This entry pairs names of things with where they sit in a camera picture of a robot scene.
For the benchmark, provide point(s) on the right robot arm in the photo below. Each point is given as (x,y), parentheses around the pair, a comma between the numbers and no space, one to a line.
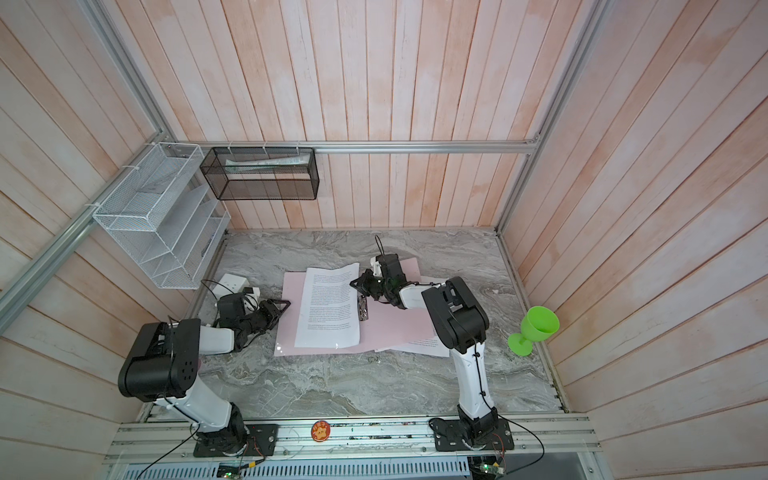
(460,323)

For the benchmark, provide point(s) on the pink file folder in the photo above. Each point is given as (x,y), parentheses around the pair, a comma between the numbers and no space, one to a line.
(386,327)

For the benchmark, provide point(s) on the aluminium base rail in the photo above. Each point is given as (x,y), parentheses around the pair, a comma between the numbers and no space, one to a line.
(358,437)

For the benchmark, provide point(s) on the printed white paper stack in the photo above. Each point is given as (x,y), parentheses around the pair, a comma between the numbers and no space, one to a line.
(431,346)

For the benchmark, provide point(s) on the white wire mesh shelf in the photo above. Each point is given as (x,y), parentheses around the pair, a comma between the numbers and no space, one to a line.
(168,227)

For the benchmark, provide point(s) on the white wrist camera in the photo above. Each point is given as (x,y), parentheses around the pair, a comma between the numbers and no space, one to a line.
(251,294)
(376,267)

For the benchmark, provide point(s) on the metal folder clip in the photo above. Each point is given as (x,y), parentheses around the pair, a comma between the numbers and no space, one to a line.
(362,307)

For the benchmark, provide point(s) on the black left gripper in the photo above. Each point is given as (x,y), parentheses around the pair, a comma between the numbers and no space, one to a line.
(273,310)

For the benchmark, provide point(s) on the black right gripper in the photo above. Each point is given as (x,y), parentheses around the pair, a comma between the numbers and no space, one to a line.
(364,285)

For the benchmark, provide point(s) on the green plastic goblet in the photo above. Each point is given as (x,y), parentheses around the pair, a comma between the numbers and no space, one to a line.
(538,324)

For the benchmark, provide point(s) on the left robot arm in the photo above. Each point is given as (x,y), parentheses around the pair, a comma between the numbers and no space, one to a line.
(163,363)

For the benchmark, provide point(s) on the white power socket box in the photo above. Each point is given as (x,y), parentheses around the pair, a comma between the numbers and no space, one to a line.
(229,284)

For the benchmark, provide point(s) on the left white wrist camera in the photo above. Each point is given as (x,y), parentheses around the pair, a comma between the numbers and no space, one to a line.
(251,294)

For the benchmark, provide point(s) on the black wire mesh basket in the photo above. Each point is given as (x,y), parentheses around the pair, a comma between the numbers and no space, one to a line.
(262,173)

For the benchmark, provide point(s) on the printed white paper sheet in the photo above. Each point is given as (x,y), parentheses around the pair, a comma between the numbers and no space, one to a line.
(328,315)

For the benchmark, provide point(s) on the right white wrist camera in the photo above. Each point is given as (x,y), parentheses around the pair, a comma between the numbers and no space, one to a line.
(376,267)

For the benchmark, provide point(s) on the red round sticker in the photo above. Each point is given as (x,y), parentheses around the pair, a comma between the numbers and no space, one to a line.
(320,431)

